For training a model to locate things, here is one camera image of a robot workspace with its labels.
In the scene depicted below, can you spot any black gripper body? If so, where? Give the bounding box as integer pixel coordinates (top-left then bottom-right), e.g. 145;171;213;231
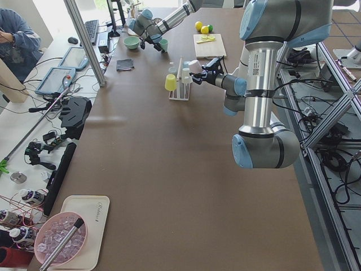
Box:
205;69;224;85
143;35;157;44

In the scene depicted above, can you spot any green plastic cup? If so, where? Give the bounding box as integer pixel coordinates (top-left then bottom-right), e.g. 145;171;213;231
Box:
159;39;168;53

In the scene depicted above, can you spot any pink plastic cup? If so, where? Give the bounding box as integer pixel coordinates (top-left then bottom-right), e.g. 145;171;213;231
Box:
188;59;203;74

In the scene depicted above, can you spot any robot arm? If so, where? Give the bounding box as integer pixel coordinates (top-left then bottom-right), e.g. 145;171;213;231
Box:
189;1;333;168
126;1;224;53

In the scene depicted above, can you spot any white plastic cup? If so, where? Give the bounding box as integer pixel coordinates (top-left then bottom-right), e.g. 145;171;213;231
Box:
181;68;193;84

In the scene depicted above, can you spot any light blue plastic cup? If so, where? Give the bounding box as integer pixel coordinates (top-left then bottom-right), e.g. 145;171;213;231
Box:
183;61;190;68

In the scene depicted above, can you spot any yellow plastic cup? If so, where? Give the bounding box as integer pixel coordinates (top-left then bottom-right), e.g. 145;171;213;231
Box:
165;74;177;91

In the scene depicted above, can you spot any green ceramic bowl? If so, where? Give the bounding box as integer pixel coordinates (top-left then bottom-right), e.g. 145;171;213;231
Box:
123;36;140;50

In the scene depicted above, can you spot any wooden cutting board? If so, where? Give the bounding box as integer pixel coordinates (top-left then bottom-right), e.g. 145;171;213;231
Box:
193;34;227;59

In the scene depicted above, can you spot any grey folded cloth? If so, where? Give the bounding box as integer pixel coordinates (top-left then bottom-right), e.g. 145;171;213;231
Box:
116;59;134;71

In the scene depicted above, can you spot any yellow plastic knife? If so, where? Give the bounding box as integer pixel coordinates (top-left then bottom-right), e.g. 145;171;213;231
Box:
196;39;216;44

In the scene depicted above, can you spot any whole yellow lemon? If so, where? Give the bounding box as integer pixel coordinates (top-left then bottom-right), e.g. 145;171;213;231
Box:
200;25;209;34
195;21;203;31

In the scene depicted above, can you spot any black keyboard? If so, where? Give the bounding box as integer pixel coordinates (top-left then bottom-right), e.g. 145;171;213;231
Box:
84;20;99;45

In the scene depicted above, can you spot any blue teach pendant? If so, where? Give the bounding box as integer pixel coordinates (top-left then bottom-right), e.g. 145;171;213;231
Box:
35;67;76;95
58;47;89;71

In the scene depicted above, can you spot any seated person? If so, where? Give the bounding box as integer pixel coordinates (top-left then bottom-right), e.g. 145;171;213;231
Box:
1;8;43;82

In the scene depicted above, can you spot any cream plastic tray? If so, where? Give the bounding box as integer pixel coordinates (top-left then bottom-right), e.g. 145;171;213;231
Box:
49;195;110;270

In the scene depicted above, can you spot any long reacher grabber tool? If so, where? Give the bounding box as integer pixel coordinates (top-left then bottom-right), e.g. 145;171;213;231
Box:
1;86;69;173

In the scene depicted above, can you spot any water bottle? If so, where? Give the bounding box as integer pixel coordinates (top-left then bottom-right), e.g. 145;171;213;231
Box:
9;226;38;245
19;189;46;207

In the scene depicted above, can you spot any pink bowl of ice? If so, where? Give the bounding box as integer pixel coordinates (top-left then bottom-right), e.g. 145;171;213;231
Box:
34;212;87;266

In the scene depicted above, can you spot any white wire cup holder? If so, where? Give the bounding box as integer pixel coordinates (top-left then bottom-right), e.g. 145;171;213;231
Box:
169;56;191;101

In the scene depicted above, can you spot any aluminium frame post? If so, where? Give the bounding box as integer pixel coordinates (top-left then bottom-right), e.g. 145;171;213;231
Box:
64;0;106;87

